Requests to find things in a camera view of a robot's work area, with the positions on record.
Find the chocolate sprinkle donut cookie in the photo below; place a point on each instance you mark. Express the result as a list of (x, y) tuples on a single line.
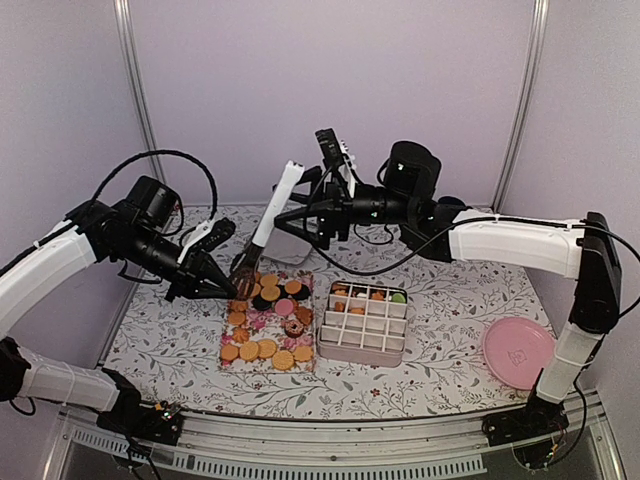
[(294, 328)]

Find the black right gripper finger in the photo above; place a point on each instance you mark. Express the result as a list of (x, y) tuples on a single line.
[(311, 177), (297, 223)]

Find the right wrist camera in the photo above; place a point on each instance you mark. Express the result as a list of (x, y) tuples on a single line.
[(335, 153)]

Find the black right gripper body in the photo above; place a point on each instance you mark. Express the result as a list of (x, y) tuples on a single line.
[(340, 210)]

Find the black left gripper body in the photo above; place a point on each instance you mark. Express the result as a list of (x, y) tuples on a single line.
[(185, 274)]

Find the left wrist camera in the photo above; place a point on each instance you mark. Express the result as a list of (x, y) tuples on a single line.
[(205, 237)]

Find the green sandwich cookie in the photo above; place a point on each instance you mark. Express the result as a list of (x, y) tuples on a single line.
[(398, 298)]

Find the dark blue mug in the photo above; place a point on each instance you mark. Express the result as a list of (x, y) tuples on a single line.
[(453, 201)]

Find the tan round cookie on black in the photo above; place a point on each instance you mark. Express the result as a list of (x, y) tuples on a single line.
[(293, 287)]

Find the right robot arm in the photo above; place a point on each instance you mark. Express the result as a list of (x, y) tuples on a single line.
[(582, 250)]

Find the pink sandwich cookie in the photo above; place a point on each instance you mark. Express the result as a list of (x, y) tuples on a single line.
[(285, 307)]

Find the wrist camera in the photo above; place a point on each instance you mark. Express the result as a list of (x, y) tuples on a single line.
[(335, 153), (205, 237)]

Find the metal serving tongs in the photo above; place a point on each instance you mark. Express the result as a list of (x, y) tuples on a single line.
[(245, 264)]

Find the metal frame post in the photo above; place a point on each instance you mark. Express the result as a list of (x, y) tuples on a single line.
[(532, 62), (126, 36)]

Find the aluminium front rail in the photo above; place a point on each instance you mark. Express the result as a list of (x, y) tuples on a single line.
[(234, 447)]

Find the left metal frame post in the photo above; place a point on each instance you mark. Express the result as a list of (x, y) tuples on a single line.
[(126, 36)]

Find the metal tin lid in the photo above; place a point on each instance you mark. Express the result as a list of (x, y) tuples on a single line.
[(286, 249)]

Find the beige embossed round biscuit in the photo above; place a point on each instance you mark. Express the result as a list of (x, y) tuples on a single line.
[(283, 360)]

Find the pink plate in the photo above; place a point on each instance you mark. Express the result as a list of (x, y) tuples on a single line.
[(516, 349)]

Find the pink divided cookie tin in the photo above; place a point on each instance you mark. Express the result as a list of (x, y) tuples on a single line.
[(361, 325)]

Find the floral rectangular tray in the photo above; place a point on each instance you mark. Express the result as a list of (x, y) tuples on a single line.
[(257, 315)]

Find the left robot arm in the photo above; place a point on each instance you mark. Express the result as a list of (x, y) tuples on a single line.
[(132, 231)]

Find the right metal frame post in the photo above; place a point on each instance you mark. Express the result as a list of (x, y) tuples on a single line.
[(532, 62)]

